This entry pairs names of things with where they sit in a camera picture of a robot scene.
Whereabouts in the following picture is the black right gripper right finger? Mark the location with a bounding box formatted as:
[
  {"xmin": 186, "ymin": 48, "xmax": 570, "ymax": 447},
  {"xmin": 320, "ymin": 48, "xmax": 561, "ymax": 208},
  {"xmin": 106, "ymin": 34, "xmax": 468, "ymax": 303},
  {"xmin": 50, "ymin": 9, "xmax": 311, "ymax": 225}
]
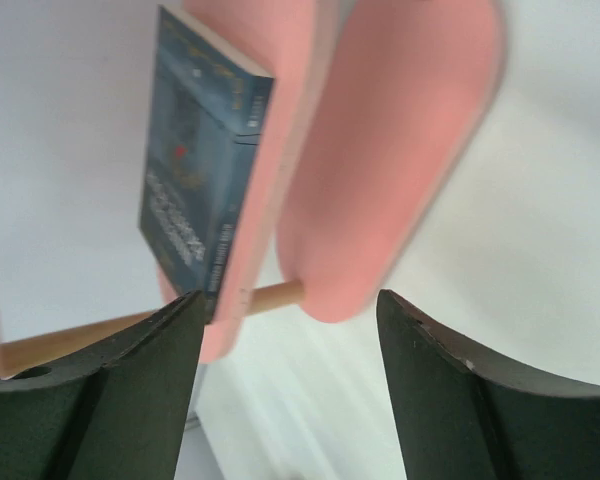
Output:
[{"xmin": 376, "ymin": 290, "xmax": 600, "ymax": 479}]

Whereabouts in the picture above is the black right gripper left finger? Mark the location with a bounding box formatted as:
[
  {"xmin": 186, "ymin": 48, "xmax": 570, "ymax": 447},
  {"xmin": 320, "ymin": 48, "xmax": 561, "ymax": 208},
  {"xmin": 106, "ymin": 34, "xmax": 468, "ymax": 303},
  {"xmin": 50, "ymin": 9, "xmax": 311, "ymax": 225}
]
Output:
[{"xmin": 0, "ymin": 292, "xmax": 206, "ymax": 479}]

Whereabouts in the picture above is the dark blue Nineteen Eighty-Four book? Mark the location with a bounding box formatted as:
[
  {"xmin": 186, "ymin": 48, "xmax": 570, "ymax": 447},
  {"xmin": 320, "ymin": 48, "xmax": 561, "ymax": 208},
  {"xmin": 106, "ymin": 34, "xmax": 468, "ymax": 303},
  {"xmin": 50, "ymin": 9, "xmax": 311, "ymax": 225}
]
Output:
[{"xmin": 139, "ymin": 6, "xmax": 274, "ymax": 315}]

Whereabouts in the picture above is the pink three-tier shelf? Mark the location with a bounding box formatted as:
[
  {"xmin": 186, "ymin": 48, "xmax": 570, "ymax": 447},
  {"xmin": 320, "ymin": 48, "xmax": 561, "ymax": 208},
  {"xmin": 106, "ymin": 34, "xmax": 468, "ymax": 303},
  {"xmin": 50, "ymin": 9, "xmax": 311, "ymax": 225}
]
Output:
[{"xmin": 0, "ymin": 1, "xmax": 506, "ymax": 376}]

